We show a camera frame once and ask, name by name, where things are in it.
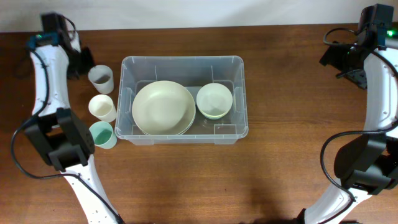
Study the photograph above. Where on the small yellow bowl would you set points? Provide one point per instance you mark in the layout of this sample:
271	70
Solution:
202	112

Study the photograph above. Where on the grey plastic cup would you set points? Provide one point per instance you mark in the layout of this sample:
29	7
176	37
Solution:
101	76

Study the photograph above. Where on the cream white bowl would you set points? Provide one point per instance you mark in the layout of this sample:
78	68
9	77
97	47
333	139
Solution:
163	108

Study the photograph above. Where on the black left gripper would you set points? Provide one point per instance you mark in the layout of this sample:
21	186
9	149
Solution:
74	71

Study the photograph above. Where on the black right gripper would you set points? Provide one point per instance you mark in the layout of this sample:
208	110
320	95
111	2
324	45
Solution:
333	56

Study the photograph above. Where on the small mint green bowl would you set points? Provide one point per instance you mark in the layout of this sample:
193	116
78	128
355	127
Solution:
214	117

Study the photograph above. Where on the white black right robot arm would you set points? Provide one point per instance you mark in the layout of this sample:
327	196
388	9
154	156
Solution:
368	164

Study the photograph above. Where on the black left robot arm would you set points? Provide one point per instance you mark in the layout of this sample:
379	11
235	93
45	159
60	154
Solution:
62	140

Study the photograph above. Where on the cream plastic cup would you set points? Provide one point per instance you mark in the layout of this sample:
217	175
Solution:
103	108

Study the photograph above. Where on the clear plastic storage container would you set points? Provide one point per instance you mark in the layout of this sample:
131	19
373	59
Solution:
139	71

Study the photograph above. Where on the mint green plastic cup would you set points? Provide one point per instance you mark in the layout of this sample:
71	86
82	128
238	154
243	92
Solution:
103	135

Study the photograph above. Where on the small white bowl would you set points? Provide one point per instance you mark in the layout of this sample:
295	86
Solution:
214	99

